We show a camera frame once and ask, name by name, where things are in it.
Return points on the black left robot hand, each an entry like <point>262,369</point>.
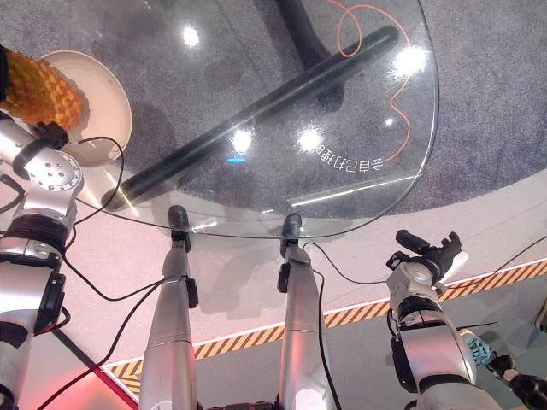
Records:
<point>3,72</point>

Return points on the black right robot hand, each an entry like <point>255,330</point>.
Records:
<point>431,252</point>

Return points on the yellow knitted fruit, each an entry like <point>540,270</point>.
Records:
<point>38,89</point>

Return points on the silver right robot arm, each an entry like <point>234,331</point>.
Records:
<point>431,341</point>

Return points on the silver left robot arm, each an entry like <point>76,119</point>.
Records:
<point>30,265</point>

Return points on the white round plate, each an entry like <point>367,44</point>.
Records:
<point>102,107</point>

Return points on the teal cloth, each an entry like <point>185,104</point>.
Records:
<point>480,348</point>

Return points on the dark right robot foot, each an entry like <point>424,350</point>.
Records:
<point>292,224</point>

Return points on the dark robot foot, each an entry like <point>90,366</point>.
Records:
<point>292,224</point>
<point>178,218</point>

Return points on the silver right robot leg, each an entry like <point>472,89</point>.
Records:
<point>301,324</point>

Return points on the silver robot leg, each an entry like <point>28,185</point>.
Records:
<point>301,324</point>
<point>168,333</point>

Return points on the dark bundle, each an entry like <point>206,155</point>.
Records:
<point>527,386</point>

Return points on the grey round carpet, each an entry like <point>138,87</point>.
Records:
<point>491,85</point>

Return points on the yellow black hazard tape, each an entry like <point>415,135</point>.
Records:
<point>265,335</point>

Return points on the black table base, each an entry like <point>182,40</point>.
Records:
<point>265,107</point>

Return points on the dark left robot foot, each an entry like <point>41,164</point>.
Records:
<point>178,218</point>

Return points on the silver left robot leg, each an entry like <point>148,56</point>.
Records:
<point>168,333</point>

